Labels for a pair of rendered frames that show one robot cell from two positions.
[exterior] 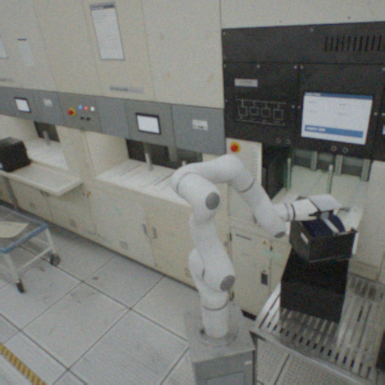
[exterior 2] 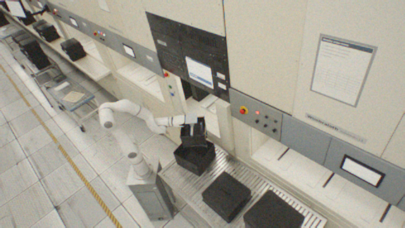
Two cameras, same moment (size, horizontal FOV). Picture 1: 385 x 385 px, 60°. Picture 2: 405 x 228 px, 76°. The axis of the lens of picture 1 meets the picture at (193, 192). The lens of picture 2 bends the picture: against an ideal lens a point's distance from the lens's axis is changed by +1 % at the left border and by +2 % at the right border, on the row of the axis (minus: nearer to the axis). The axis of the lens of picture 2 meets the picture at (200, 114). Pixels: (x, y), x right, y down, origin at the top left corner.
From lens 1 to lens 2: 1.26 m
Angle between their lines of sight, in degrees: 19
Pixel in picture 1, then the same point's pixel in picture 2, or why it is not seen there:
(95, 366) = (111, 175)
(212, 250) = (121, 141)
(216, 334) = (139, 174)
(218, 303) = (134, 161)
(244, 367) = (154, 189)
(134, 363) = not seen: hidden behind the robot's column
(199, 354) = (130, 182)
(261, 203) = (148, 120)
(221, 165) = (117, 106)
